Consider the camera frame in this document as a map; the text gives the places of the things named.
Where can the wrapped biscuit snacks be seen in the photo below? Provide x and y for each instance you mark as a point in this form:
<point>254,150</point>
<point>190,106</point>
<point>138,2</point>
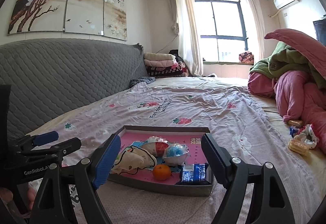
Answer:
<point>304,138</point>

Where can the left white curtain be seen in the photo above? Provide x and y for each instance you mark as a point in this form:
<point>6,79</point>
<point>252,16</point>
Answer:
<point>188,47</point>

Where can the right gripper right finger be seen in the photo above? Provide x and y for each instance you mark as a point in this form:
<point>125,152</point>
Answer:
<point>269,201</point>

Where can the right white curtain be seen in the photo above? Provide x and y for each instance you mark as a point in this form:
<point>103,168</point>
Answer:
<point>258,18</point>

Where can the pink quilt pile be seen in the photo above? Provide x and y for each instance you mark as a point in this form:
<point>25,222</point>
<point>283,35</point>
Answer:
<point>297,98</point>

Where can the black wall television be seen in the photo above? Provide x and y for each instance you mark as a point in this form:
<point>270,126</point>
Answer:
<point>320,29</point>

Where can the flower wall painting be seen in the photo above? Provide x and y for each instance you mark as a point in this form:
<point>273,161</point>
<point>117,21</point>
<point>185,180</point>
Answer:
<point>98,17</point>

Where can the stack of folded blankets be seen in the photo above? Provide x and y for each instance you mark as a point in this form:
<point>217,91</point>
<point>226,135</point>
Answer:
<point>162,65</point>

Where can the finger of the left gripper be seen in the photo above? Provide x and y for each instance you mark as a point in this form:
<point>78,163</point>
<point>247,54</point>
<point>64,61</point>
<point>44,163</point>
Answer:
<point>25,149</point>
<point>40,138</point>

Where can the dark framed window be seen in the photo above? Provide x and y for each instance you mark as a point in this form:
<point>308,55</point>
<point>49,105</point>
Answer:
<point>221,30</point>

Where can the person's left hand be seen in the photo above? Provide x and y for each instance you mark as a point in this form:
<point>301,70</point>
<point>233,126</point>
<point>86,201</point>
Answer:
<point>25,191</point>

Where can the red white snack bag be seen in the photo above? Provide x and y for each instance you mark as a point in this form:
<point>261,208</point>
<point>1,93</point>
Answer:
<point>155,145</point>

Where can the grey quilted headboard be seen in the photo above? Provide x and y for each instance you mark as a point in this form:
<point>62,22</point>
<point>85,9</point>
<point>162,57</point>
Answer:
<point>52,76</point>

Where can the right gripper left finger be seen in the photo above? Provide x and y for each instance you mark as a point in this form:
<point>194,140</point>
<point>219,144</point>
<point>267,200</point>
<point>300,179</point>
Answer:
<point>53,203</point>

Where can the pink quilted pillow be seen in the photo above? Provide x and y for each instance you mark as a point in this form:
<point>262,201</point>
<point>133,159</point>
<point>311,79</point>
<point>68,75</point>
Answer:
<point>309,47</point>

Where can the green blanket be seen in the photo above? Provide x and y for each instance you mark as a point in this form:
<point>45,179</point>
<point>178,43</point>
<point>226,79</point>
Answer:
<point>285,58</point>

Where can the white curtain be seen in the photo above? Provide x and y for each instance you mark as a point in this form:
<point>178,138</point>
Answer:
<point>258,18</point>
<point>188,47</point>

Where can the blue snack packet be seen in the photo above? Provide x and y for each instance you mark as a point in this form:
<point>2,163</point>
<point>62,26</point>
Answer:
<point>195,174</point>

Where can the grey shallow cardboard box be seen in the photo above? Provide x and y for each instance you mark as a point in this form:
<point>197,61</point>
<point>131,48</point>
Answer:
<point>178,190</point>

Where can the patterned bag on sill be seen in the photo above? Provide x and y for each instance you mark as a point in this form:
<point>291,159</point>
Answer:
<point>246,58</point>

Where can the red blue snack bag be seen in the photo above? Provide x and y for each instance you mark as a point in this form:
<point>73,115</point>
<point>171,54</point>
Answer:
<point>175,154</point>

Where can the pink strawberry bedsheet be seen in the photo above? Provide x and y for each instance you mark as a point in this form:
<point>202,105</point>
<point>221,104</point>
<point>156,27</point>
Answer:
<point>238,122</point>

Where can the small orange mandarin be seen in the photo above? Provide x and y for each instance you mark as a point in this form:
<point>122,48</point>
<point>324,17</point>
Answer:
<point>161,172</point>

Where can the beige organza scrunchie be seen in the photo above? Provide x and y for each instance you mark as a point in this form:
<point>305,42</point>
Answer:
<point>131,160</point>

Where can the dark cloth by headboard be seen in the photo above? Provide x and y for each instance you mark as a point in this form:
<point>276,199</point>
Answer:
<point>147,80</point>

